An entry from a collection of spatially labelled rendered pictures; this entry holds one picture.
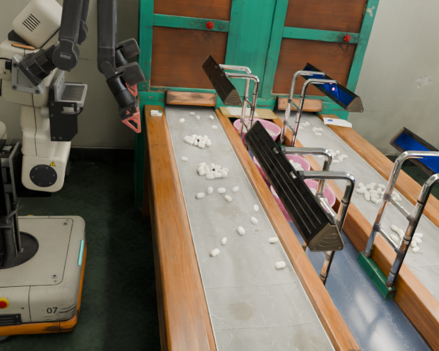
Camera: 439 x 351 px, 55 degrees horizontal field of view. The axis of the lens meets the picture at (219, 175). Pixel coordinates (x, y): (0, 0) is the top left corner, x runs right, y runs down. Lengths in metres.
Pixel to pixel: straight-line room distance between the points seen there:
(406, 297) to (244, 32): 1.68
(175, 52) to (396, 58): 2.09
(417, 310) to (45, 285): 1.42
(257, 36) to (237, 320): 1.78
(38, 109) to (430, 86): 3.36
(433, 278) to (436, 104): 2.94
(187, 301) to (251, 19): 1.77
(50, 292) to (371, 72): 3.00
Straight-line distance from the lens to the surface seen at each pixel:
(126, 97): 1.55
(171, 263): 1.30
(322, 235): 0.95
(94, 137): 3.52
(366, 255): 1.60
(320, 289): 1.31
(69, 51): 1.50
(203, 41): 2.52
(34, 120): 1.80
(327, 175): 1.14
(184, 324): 1.13
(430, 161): 1.54
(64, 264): 2.08
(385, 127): 4.17
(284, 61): 2.67
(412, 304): 1.46
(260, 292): 1.28
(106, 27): 1.50
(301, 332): 1.21
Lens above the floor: 1.59
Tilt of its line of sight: 27 degrees down
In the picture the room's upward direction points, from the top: 7 degrees clockwise
